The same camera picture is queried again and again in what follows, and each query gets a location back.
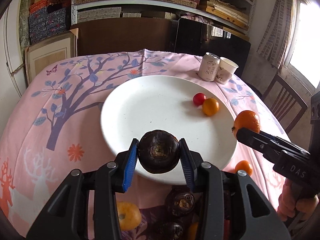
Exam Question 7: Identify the dark purple mangosteen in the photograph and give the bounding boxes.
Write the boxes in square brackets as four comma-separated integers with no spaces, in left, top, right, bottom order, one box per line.
[137,129,181,174]

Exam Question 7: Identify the small orange tangerine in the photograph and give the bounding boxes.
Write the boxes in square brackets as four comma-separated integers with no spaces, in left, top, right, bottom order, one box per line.
[234,160,253,176]

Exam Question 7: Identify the yellow-orange pale fruit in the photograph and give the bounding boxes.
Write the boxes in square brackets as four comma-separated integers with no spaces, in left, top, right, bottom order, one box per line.
[117,202,142,231]

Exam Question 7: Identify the yellow orange fruit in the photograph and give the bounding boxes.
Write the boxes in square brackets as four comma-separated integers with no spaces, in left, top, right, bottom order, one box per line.
[202,98,220,116]

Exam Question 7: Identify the small red cherry tomato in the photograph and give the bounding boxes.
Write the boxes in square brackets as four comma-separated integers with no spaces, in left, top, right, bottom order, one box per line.
[193,93,207,107]

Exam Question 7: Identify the red plum front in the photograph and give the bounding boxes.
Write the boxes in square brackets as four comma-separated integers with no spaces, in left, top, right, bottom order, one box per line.
[223,219,230,240]

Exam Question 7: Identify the right hand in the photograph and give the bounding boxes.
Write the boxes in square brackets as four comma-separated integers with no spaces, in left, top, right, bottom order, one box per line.
[277,179,319,222]

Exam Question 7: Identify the dark wooden chair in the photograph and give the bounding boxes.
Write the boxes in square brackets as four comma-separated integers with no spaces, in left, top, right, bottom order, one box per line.
[261,74,308,134]

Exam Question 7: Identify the white oval plate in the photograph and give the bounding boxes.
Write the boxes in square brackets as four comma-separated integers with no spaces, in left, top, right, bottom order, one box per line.
[100,75,236,170]

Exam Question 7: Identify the pink printed tablecloth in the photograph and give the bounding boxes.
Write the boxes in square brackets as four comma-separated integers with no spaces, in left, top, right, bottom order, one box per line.
[1,49,286,236]

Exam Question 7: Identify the white paper cup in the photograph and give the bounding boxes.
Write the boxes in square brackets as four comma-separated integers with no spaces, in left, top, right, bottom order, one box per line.
[215,57,239,85]

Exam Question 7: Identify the white drink can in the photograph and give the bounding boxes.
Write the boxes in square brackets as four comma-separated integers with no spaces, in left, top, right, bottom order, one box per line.
[198,53,220,82]

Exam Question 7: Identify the patterned window curtain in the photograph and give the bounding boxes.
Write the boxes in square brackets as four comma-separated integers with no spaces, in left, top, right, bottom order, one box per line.
[257,0,294,69]

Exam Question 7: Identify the dark wooden board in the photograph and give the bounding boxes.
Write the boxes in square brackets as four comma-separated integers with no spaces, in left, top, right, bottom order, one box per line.
[72,18,177,56]

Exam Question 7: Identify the framed picture leaning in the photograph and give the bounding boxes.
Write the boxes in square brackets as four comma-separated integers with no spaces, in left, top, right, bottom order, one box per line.
[24,28,79,85]

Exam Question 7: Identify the metal storage shelf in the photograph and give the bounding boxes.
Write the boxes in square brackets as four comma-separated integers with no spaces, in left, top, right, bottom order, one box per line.
[71,0,257,35]

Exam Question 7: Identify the blue patterned storage boxes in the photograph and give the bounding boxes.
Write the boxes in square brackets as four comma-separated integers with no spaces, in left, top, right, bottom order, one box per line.
[28,8,71,44]

